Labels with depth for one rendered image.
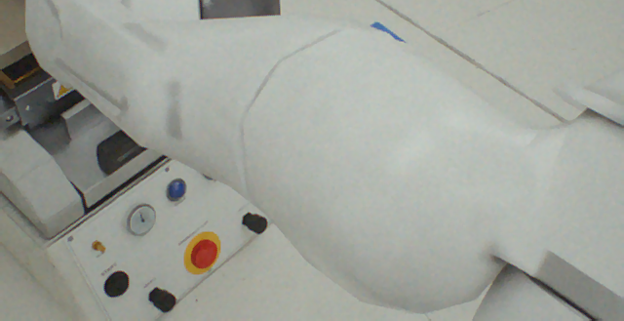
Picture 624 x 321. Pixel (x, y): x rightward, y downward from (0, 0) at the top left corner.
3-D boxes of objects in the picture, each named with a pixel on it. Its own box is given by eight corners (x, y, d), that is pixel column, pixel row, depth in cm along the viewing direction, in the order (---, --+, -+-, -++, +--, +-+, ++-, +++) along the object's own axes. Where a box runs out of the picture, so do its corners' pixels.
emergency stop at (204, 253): (192, 270, 105) (183, 249, 103) (214, 253, 107) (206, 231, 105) (200, 275, 104) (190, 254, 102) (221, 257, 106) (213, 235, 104)
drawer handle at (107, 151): (97, 166, 90) (93, 144, 87) (196, 99, 97) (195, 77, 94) (109, 176, 89) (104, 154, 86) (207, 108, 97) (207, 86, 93)
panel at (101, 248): (121, 346, 99) (60, 238, 89) (286, 208, 114) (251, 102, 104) (130, 353, 98) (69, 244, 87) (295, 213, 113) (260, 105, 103)
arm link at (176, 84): (454, 26, 39) (255, -62, 65) (60, 32, 32) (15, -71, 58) (425, 225, 43) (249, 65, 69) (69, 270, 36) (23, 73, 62)
